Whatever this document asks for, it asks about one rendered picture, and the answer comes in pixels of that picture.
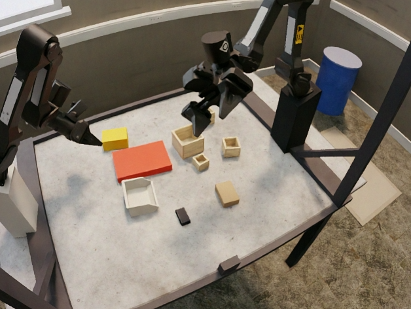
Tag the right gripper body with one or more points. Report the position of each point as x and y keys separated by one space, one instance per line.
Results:
x=212 y=95

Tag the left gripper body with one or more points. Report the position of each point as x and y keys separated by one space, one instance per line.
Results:
x=66 y=127

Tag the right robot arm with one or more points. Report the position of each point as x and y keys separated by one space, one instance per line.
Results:
x=248 y=52

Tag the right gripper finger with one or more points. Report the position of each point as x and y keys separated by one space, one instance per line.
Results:
x=199 y=122
x=231 y=96

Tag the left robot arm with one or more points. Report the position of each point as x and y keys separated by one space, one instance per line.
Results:
x=36 y=51

